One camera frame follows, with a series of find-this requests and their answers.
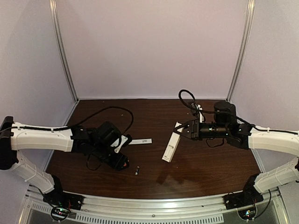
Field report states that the white remote battery cover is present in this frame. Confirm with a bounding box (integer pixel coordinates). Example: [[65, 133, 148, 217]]
[[129, 139, 152, 145]]

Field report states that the white remote control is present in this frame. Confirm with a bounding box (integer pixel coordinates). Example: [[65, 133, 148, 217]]
[[162, 132, 181, 163]]

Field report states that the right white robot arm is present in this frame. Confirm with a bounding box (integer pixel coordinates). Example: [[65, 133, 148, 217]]
[[173, 101, 299, 205]]

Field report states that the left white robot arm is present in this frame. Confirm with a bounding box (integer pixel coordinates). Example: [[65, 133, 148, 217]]
[[0, 116, 132, 205]]

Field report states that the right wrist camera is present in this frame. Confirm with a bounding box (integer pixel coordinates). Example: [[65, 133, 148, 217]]
[[189, 102, 206, 123]]

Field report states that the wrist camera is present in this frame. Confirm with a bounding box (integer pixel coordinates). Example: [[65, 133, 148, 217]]
[[111, 134, 132, 153], [189, 102, 206, 123]]

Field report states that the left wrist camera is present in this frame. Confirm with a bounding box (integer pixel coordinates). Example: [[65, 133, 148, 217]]
[[111, 134, 132, 153]]

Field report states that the left black camera cable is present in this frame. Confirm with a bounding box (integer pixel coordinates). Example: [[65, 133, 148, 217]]
[[0, 106, 134, 138]]

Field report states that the black camera cable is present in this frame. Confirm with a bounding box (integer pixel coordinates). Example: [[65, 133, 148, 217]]
[[0, 106, 134, 138], [178, 89, 299, 135]]

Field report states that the right black camera cable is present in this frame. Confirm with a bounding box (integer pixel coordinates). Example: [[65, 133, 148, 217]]
[[178, 89, 299, 135]]

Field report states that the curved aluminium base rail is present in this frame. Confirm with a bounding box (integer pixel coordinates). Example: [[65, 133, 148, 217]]
[[23, 184, 285, 224]]

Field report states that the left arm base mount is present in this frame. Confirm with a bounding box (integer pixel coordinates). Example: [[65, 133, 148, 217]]
[[42, 192, 84, 223]]

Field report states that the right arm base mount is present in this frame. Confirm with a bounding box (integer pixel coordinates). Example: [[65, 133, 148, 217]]
[[223, 191, 263, 221]]

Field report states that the right aluminium frame post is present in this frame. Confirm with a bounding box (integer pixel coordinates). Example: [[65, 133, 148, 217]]
[[226, 0, 255, 101]]

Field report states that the aluminium frame post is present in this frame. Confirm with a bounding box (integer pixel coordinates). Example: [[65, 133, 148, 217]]
[[49, 0, 79, 103], [226, 0, 255, 101]]

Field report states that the left aluminium frame post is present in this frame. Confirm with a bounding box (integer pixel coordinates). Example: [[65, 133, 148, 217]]
[[49, 0, 79, 103]]

